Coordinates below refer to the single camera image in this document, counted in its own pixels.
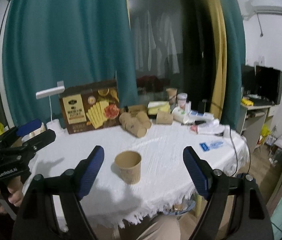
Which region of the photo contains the brown patterned paper cup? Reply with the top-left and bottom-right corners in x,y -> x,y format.
114,151 -> 142,185

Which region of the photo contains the person's left hand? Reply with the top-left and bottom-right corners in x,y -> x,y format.
0,175 -> 25,215

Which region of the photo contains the white desk lamp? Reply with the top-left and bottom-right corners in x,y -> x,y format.
35,85 -> 65,137

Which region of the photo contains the brown cracker box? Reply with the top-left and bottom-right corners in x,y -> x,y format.
59,80 -> 120,134

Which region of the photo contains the beige trousers leg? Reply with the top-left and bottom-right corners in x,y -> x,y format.
118,214 -> 182,240

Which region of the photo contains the white tube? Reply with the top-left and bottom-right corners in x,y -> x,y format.
190,125 -> 225,135

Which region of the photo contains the white textured tablecloth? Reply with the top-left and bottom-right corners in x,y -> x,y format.
29,122 -> 249,228

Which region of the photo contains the teal curtain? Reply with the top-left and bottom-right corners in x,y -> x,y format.
2,0 -> 138,126

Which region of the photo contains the yellow curtain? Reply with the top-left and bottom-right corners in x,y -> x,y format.
206,0 -> 227,119

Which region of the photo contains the white paper cup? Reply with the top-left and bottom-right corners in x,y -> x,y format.
172,106 -> 194,125

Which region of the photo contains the yellow tissue pack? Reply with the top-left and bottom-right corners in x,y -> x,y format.
148,101 -> 170,115

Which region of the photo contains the black monitor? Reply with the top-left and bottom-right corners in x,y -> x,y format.
241,65 -> 282,106

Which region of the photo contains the upright brown paper cup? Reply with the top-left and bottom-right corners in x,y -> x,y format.
156,111 -> 174,125

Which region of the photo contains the white plastic jar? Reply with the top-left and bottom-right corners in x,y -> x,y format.
177,93 -> 188,109

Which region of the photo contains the white air conditioner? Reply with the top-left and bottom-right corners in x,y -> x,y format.
254,6 -> 282,16

